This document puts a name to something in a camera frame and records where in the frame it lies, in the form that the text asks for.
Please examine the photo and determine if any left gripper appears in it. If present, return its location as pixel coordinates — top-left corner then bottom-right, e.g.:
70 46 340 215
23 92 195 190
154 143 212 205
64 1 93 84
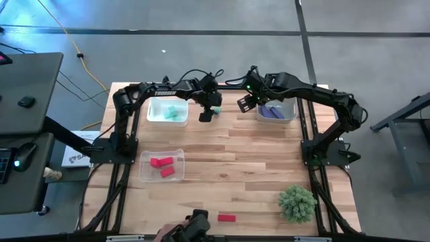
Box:
191 73 223 124

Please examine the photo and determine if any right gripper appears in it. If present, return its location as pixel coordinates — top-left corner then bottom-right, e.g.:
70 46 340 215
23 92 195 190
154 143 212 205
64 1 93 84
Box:
236 65 271 114

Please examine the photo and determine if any grey plastic bin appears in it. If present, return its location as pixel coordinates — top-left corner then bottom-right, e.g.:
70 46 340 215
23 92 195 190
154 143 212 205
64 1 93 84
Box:
255 97 299 124

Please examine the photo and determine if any white plastic bin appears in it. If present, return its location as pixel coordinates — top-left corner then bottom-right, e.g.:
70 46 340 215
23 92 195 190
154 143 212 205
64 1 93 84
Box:
146 96 189 128

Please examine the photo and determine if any clear plastic bin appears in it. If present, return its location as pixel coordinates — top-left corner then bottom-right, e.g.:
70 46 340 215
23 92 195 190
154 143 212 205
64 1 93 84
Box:
138 149 185 184

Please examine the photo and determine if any green artificial plant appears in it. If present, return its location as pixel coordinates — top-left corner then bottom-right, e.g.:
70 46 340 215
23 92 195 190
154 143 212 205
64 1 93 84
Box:
277 184 318 225

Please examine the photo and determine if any black handheld device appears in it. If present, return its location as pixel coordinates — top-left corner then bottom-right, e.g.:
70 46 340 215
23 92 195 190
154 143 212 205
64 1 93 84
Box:
174 208 212 242

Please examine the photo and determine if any person's hand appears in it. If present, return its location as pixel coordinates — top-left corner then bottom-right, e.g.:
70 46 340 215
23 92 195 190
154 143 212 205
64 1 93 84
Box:
154 223 179 242

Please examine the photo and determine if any white printed box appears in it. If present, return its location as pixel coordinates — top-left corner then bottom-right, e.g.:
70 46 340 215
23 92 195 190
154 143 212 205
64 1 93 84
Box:
61 130 101 168

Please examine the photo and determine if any grey side table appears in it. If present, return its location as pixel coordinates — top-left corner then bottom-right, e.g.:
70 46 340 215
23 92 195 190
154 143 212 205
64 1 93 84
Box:
370 92 430 194

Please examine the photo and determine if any beige plastic object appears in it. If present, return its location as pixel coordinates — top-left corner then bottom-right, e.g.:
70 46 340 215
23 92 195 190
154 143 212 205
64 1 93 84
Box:
43 167 63 181

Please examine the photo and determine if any dark grey desk top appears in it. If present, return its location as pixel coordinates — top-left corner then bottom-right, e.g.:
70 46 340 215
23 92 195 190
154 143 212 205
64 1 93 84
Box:
0 132 55 216
0 52 65 136

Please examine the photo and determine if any small black device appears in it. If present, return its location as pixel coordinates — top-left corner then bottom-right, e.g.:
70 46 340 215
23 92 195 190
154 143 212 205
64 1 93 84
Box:
17 95 36 109

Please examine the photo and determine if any black computer mouse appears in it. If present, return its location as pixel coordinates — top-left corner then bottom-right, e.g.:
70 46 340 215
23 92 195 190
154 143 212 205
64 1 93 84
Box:
12 143 38 172

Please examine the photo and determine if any black device red light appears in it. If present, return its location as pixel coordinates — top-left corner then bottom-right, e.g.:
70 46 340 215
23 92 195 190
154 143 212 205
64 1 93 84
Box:
0 50 13 67

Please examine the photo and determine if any black keyboard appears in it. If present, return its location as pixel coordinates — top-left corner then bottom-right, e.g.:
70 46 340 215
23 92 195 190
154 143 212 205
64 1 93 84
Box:
0 147 13 185

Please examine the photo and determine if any black aluminium table frame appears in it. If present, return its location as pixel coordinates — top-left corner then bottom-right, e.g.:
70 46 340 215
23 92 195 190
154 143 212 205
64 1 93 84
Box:
79 82 362 236

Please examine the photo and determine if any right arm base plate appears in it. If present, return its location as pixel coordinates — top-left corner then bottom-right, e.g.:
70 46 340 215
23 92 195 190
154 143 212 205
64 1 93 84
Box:
301 138 362 168

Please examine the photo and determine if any yellow floor cable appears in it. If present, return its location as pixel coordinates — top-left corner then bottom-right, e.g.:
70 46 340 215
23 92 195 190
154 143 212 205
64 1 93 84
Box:
36 0 110 131

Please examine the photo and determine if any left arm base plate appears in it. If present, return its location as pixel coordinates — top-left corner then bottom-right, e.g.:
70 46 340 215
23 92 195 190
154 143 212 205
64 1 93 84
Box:
89 137 139 165

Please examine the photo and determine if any black floor cable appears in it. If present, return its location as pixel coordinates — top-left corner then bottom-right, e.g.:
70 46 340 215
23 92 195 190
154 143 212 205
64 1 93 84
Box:
0 42 110 110

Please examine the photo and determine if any black cable bundle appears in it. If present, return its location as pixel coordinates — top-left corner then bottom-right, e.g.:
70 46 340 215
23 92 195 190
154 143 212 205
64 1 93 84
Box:
77 163 132 233
308 166 360 235

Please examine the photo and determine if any silver metal bracket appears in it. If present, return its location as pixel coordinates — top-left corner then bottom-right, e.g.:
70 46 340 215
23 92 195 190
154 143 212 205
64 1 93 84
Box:
294 236 332 242
105 235 145 242

